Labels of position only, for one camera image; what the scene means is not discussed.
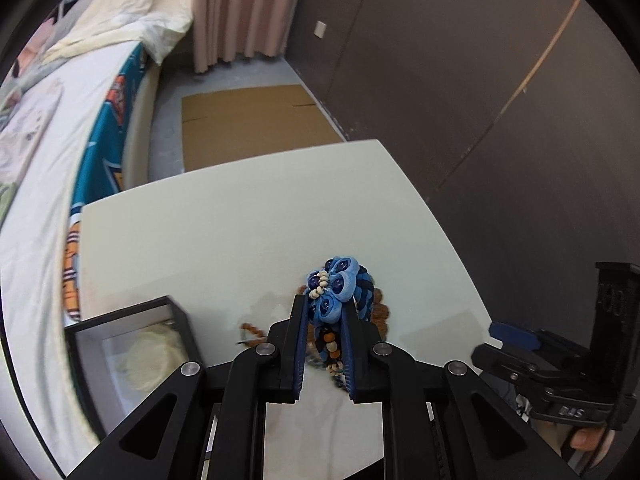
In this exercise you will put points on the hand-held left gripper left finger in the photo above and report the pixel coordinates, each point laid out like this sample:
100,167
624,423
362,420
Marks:
300,345

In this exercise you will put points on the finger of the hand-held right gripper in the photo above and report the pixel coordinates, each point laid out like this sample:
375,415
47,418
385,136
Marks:
512,335
505,360

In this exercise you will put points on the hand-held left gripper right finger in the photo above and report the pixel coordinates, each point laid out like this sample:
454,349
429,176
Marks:
349,355

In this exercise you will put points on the black jewelry box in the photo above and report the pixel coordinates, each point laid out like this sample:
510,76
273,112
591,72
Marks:
87,360

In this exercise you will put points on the person's right hand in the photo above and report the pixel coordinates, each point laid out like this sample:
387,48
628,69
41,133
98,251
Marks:
587,440

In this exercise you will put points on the cream round cushion pad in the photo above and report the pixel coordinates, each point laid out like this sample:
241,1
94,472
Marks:
150,357

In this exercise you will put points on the flat cardboard sheet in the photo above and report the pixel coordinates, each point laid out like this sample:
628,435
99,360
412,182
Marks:
255,125

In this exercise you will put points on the bed with white sheet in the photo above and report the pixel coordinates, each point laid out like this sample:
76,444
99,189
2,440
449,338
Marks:
45,240

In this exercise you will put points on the teal cartoon printed bedsheet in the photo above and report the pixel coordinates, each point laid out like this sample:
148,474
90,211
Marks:
102,140

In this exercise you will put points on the pink curtain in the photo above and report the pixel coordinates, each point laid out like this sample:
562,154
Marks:
240,10

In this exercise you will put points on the pale printed cloth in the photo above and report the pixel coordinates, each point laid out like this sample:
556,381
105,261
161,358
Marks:
30,125

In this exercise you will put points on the cream white duvet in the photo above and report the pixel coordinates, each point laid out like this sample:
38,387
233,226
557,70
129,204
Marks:
125,5

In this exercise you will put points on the white wall socket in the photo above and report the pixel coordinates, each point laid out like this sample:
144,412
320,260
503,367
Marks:
320,29

